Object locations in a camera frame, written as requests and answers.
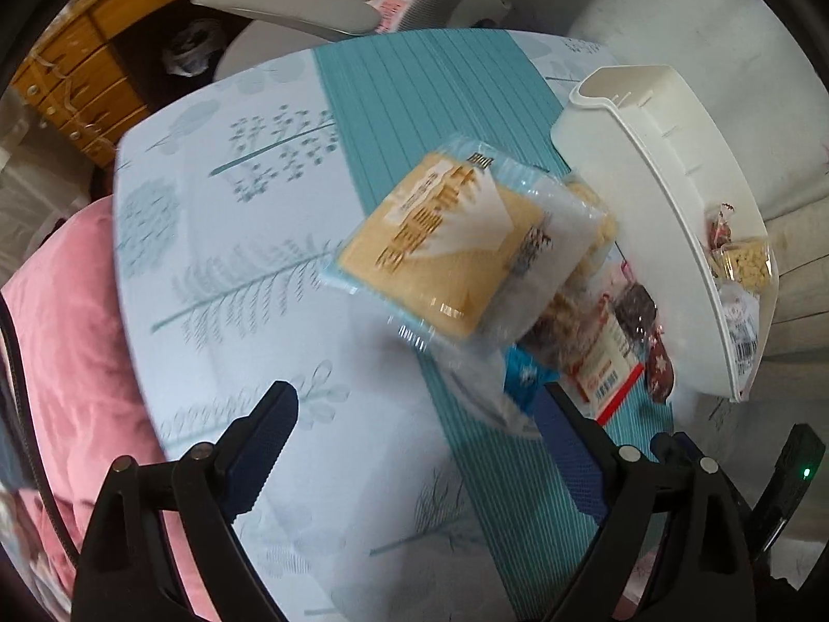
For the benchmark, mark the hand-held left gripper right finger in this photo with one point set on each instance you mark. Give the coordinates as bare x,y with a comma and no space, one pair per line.
573,460

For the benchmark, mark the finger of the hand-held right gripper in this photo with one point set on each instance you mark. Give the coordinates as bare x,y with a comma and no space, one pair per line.
667,446

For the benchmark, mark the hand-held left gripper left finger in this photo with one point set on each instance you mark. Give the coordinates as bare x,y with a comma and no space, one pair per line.
259,460

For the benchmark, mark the red starred snack packet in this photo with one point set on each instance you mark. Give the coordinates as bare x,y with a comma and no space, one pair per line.
657,369

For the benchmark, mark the small blue snack packet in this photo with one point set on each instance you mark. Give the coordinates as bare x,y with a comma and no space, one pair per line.
524,382

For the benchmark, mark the yellow biscuit packet with label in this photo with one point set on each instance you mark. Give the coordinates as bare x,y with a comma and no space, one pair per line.
609,366

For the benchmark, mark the white clear snack packet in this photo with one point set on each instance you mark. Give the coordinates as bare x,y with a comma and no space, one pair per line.
469,379

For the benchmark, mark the cream wafer packet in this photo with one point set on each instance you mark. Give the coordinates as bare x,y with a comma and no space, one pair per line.
741,330

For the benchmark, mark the orange cookie packet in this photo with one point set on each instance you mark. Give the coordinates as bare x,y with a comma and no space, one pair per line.
745,265

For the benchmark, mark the crumbly pastry clear packet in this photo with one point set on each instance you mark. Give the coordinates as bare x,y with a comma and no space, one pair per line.
599,233

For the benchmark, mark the small nut bar packet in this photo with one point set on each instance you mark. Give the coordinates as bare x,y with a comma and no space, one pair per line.
722,227

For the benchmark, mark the toast bread packet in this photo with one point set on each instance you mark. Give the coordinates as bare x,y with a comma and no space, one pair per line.
427,246

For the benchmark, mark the white plastic bin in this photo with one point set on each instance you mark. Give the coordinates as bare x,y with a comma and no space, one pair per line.
647,162

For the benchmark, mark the pink blanket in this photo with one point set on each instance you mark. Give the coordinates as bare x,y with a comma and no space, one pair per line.
71,337

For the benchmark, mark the plastic trash bag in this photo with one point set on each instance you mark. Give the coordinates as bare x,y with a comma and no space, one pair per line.
188,45

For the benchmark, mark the white flowered curtain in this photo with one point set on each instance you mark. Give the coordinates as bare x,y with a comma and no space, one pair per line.
745,26

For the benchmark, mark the wooden desk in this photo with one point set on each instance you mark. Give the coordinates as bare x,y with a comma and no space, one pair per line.
97,52

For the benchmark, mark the grey office chair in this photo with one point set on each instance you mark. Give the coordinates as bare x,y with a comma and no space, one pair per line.
291,6

